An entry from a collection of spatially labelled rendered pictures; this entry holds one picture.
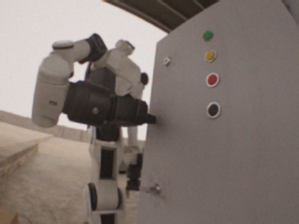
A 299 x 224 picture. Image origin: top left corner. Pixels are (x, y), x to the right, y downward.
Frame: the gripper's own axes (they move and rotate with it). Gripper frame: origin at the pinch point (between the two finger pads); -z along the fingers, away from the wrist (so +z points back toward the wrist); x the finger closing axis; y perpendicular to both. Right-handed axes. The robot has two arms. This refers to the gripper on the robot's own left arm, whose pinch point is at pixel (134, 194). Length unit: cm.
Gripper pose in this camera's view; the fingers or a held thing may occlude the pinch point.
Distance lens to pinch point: 97.1
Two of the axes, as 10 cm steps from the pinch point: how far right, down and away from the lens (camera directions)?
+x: 8.6, -1.9, -4.7
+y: 5.1, 2.4, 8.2
